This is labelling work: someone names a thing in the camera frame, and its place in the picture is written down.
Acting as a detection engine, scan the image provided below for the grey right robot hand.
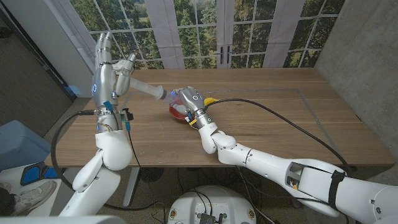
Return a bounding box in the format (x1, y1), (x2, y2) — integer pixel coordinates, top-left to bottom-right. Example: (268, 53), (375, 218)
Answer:
(172, 86), (218, 130)

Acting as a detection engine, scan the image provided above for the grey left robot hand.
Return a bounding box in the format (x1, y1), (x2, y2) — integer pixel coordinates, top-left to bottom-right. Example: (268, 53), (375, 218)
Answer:
(91, 30), (137, 133)

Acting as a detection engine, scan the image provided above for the large clear plastic syringe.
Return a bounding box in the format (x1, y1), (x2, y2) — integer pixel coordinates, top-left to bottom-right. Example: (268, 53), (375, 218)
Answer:
(126, 77), (183, 106)

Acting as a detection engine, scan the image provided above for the red bowl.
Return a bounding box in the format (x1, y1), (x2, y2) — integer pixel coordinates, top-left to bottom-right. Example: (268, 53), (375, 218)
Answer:
(169, 95), (195, 121)

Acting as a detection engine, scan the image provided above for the printed window backdrop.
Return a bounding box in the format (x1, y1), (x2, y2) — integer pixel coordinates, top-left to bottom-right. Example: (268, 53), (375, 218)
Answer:
(51, 0), (346, 85)

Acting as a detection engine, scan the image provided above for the black round fan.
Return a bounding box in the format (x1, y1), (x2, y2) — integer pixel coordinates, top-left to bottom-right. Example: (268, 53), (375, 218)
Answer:
(139, 167), (165, 183)

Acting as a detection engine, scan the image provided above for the white robot torso base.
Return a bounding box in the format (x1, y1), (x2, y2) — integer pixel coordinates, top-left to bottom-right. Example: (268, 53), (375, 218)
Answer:
(167, 185), (258, 224)

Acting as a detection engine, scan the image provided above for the blue-grey storage bin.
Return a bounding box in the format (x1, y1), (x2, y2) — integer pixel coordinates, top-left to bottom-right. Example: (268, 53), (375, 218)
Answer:
(0, 119), (55, 171)

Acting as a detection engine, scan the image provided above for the white table leg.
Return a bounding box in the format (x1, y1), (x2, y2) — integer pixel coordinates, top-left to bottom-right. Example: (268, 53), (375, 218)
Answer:
(123, 167), (141, 208)

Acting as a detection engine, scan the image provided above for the black and blue foot pedal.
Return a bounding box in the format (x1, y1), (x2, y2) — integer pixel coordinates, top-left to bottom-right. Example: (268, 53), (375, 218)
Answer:
(20, 161), (67, 187)

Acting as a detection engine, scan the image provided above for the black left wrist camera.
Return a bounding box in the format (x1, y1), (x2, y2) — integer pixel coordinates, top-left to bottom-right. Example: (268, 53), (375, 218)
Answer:
(122, 108), (134, 123)

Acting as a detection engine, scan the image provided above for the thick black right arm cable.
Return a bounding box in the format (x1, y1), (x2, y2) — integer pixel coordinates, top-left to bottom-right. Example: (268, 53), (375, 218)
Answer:
(203, 98), (352, 175)

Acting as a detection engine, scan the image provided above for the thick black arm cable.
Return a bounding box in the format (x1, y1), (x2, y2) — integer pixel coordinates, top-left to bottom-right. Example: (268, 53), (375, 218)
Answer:
(203, 98), (352, 175)
(50, 109), (165, 212)

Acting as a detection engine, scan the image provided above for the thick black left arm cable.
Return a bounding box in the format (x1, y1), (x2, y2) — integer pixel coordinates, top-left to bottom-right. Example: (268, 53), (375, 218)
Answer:
(50, 109), (165, 212)

